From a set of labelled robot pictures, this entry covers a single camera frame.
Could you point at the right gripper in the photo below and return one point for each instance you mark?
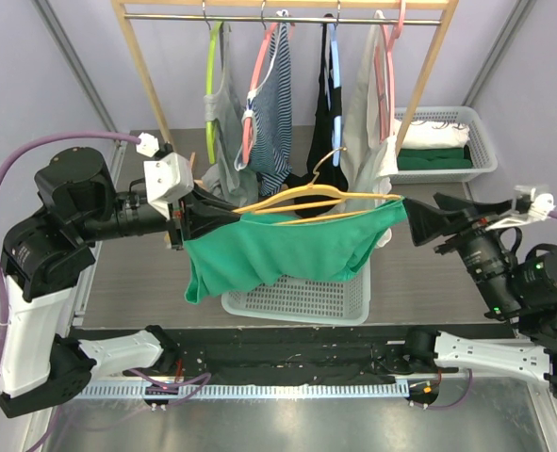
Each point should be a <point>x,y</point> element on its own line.
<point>454,231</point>

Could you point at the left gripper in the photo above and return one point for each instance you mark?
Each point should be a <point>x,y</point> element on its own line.
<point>202,215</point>

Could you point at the green tank top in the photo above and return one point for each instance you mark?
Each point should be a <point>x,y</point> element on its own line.
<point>260,249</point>

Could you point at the yellow hanger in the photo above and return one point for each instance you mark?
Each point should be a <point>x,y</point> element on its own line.
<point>334,195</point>

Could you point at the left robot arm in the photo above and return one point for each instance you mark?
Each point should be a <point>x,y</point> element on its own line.
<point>44,255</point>

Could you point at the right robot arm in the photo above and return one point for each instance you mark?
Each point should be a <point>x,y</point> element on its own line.
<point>520,294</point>

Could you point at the grey tank top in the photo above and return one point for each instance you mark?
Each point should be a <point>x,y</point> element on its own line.
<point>223,180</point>

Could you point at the white tank top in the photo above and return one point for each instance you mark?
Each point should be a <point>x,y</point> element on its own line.
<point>368,162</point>

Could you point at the lime green hanger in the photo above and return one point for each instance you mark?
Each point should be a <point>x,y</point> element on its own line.
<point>210,128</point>

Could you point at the black tank top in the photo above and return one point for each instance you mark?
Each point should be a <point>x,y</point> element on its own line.
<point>322,139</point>

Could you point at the blue striped tank top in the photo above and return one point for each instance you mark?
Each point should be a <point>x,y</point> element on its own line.
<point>272,110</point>

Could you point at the light pink hanger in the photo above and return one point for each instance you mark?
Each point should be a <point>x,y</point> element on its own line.
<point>384,72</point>

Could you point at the light blue hanger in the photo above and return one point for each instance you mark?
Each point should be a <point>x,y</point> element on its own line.
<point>335,93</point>

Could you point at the folded green cloth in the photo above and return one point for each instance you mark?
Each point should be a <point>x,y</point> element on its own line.
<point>434,159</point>

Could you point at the white basket with clothes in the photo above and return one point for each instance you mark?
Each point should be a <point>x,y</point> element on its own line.
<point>482,151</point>

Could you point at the folded white cloth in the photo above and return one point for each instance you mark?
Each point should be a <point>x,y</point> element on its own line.
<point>424,134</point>

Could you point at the white empty basket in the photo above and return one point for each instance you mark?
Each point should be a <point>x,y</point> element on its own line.
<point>302,301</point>

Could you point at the wooden clothes rack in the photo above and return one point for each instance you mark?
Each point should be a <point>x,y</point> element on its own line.
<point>447,8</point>

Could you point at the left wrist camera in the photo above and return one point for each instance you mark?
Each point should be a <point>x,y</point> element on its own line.
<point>168,176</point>

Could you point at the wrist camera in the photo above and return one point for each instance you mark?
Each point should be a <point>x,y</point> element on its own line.
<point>168,176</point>
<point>531,204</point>

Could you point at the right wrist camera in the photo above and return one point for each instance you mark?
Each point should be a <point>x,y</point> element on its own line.
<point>531,204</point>

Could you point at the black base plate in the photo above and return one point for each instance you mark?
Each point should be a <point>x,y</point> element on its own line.
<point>296,356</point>

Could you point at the white slotted cable duct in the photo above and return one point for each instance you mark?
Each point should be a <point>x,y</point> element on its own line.
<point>140,389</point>

